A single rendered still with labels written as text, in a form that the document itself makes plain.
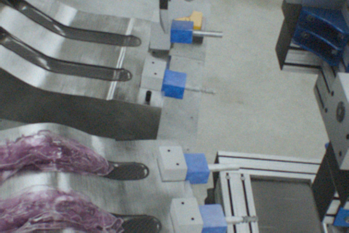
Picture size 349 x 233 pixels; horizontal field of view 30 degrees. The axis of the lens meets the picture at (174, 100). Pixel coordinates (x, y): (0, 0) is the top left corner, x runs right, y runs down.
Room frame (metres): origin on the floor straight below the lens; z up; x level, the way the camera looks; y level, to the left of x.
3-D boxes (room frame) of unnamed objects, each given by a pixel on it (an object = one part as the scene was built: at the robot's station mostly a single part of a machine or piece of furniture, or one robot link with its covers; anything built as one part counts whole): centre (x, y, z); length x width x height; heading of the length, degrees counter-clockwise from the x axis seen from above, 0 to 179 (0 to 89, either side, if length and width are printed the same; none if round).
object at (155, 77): (0.91, 0.00, 0.89); 0.13 x 0.05 x 0.05; 91
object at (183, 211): (0.65, -0.09, 0.86); 0.13 x 0.05 x 0.05; 108
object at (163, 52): (1.02, 0.04, 0.87); 0.05 x 0.05 x 0.04; 1
